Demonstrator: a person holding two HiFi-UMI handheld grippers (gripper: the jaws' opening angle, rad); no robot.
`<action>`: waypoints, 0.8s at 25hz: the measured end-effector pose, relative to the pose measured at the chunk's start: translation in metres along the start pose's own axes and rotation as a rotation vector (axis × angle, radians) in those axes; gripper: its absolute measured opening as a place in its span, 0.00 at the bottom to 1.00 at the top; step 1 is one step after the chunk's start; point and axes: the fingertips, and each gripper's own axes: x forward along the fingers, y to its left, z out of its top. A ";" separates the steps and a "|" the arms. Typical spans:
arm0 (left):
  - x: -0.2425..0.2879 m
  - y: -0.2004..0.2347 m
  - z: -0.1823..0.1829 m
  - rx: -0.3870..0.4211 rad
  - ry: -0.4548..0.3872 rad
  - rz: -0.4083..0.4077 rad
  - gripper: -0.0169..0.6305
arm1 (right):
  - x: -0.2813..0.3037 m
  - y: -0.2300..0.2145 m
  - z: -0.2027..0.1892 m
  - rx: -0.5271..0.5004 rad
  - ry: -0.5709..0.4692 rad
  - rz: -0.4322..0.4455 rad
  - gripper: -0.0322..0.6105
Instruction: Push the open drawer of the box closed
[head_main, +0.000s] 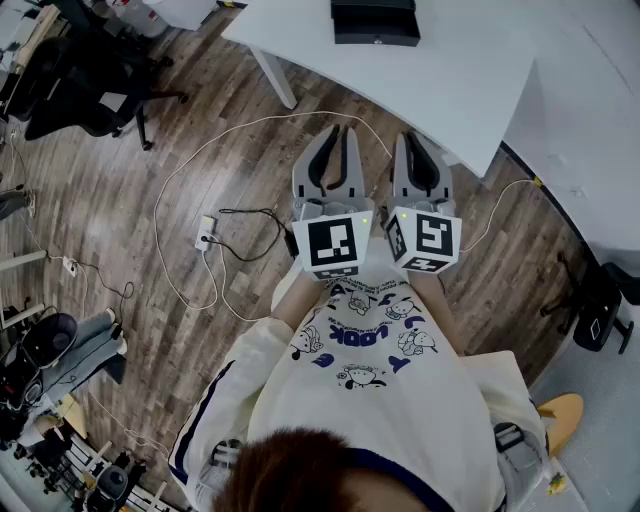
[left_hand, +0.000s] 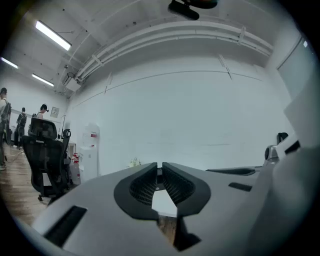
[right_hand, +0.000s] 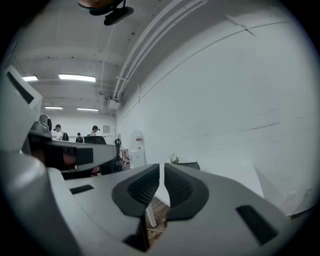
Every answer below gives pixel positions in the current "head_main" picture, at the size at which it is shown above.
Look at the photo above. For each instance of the white desk frame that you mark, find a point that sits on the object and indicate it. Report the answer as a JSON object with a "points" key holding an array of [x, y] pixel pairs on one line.
{"points": [[22, 260]]}

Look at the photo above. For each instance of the yellow wooden stool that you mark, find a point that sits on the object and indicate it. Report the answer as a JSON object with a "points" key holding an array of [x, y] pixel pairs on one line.
{"points": [[565, 420]]}

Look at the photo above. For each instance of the black box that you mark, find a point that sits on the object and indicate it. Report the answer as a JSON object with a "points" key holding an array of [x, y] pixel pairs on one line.
{"points": [[375, 32]]}

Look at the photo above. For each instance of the white water dispenser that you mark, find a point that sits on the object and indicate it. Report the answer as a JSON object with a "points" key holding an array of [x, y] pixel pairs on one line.
{"points": [[155, 17]]}

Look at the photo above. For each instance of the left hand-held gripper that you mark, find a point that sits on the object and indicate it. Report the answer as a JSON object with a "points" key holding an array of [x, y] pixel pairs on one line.
{"points": [[332, 242]]}

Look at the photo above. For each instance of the grey trousers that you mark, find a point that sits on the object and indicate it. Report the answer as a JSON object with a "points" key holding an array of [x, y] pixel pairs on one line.
{"points": [[525, 475]]}

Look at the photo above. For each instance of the person's right forearm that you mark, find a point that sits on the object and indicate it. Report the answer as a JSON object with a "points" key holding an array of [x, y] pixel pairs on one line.
{"points": [[435, 310]]}

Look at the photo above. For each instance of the cream printed shirt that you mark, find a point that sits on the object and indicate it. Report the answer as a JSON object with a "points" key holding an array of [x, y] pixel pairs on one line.
{"points": [[380, 400]]}

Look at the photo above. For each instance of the person's left forearm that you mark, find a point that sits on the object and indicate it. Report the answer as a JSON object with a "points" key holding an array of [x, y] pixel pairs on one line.
{"points": [[295, 300]]}

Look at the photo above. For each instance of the small yellow object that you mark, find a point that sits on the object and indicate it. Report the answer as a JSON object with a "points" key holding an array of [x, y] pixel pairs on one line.
{"points": [[556, 484]]}

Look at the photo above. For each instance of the white power strip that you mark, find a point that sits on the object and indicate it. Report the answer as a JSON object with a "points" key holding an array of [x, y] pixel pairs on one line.
{"points": [[204, 234], [70, 266]]}

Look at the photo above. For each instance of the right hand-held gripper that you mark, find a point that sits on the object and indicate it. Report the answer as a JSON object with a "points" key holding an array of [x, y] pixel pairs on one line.
{"points": [[435, 235]]}

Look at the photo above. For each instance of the white table leg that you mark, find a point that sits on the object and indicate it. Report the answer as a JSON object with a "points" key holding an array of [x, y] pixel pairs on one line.
{"points": [[274, 75]]}

